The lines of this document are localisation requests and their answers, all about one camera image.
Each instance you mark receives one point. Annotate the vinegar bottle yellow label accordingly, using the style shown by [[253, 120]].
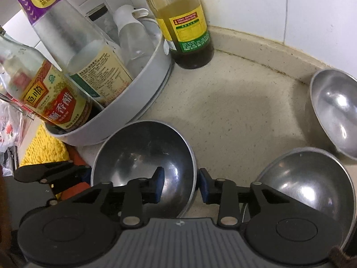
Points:
[[50, 97]]

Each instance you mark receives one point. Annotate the clear plastic bag red print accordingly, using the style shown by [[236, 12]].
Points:
[[9, 128]]

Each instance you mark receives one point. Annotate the yellow knitted mat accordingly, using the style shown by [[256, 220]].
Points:
[[41, 150]]

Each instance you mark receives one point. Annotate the large stainless steel bowl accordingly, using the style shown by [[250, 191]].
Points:
[[134, 150]]

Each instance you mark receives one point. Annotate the sauce bottle green yellow label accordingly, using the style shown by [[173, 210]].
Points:
[[181, 19]]

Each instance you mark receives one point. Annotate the red table mat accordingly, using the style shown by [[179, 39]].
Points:
[[78, 159]]

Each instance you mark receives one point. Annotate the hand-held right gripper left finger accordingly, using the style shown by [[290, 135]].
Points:
[[159, 184]]

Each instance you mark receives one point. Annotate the clear bottle white cap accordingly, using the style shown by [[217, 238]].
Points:
[[134, 47]]

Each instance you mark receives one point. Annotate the white two-tier condiment rack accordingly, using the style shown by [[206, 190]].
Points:
[[134, 106]]

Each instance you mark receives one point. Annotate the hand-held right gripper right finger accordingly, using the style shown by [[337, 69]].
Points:
[[204, 185]]

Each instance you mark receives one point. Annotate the clear bottle purple label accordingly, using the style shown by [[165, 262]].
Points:
[[69, 33]]

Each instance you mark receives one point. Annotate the person's right forearm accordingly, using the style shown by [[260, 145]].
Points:
[[339, 256]]

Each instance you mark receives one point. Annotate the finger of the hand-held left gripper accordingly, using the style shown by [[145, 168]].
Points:
[[50, 171], [65, 196]]

